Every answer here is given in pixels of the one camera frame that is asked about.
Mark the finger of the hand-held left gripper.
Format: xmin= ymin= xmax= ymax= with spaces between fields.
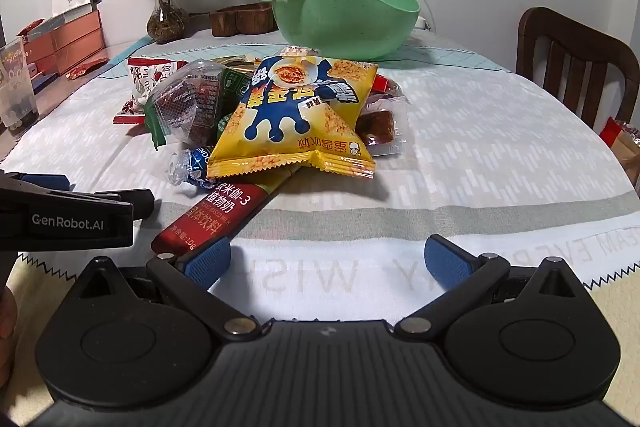
xmin=19 ymin=173 xmax=72 ymax=192
xmin=92 ymin=188 xmax=156 ymax=221

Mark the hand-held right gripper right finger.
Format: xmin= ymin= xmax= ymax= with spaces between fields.
xmin=395 ymin=234 xmax=588 ymax=335

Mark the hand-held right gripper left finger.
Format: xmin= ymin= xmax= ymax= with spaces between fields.
xmin=70 ymin=238 xmax=258 ymax=340

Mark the red stick packet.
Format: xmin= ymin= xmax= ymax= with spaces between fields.
xmin=151 ymin=164 xmax=303 ymax=265

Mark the blue candy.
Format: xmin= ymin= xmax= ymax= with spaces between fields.
xmin=165 ymin=146 xmax=213 ymax=192

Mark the clear pack of dark snack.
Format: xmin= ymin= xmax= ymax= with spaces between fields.
xmin=150 ymin=59 xmax=226 ymax=148

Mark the red and white snack bag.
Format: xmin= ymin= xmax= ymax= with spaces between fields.
xmin=113 ymin=57 xmax=188 ymax=125

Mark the brown cake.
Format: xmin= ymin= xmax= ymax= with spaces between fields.
xmin=356 ymin=99 xmax=408 ymax=156

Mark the dark green snack packet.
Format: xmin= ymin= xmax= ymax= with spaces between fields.
xmin=220 ymin=66 xmax=256 ymax=108

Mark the gold foil snack packet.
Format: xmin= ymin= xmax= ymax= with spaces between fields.
xmin=209 ymin=55 xmax=262 ymax=70

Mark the yellow chip bag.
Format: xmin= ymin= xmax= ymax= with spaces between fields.
xmin=206 ymin=55 xmax=378 ymax=180

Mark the red snack packet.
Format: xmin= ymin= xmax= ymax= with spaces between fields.
xmin=372 ymin=74 xmax=403 ymax=100

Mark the green plastic bowl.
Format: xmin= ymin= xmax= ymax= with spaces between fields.
xmin=257 ymin=0 xmax=421 ymax=62

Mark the person's left hand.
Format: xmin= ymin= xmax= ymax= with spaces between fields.
xmin=0 ymin=288 xmax=19 ymax=385

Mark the clear printed plastic cup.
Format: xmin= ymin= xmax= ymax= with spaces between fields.
xmin=0 ymin=38 xmax=40 ymax=130

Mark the white patterned tablecloth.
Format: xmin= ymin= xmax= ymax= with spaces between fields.
xmin=0 ymin=27 xmax=640 ymax=338

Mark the small red packet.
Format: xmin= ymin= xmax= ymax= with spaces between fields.
xmin=65 ymin=58 xmax=108 ymax=80

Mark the orange box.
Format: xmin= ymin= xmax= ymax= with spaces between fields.
xmin=25 ymin=9 xmax=106 ymax=75

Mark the light blue flat box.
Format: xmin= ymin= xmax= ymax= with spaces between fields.
xmin=25 ymin=14 xmax=68 ymax=42

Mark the red and brown paper bag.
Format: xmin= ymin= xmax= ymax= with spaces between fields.
xmin=599 ymin=117 xmax=640 ymax=188

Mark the dark wooden chair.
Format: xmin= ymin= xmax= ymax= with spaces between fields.
xmin=515 ymin=7 xmax=640 ymax=132

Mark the white charger with cable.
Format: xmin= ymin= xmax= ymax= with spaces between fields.
xmin=397 ymin=0 xmax=433 ymax=32

